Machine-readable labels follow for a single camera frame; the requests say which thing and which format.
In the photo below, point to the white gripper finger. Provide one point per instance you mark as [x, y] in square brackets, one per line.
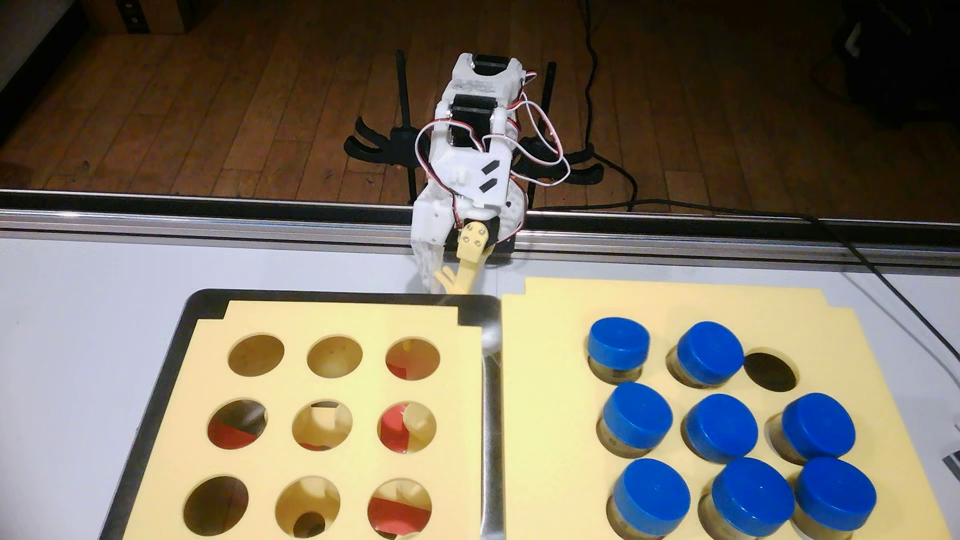
[426, 262]

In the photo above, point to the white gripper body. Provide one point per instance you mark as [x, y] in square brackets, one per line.
[433, 223]

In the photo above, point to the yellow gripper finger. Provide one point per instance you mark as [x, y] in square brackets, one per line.
[475, 240]

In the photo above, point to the blue capped test tube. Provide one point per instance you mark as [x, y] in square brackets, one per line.
[651, 497]
[710, 351]
[721, 427]
[637, 415]
[617, 343]
[752, 496]
[819, 426]
[834, 493]

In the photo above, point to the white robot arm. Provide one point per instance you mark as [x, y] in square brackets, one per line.
[480, 86]

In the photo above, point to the small yellow foam rack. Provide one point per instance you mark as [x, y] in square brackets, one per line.
[457, 450]

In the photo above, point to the metal tray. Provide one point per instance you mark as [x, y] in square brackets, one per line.
[493, 450]

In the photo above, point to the large yellow foam rack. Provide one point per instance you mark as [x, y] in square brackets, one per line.
[540, 480]

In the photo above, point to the red support under rack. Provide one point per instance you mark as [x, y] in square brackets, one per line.
[397, 517]

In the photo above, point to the black bag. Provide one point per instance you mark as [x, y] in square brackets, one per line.
[900, 60]

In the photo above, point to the grey flat object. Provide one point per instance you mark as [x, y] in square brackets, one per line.
[954, 463]

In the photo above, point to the aluminium table rail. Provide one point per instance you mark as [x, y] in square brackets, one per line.
[150, 221]

